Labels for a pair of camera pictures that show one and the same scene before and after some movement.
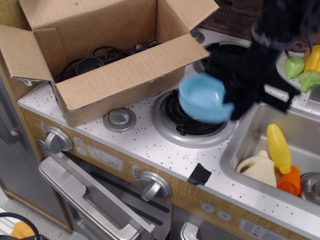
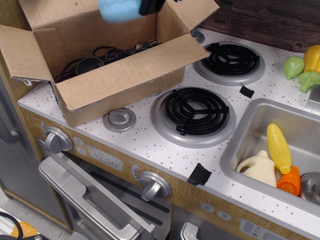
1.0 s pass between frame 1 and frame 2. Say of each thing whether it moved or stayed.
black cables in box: stayed
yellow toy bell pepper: stayed
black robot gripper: moved
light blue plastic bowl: moved
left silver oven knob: stayed
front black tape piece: stayed
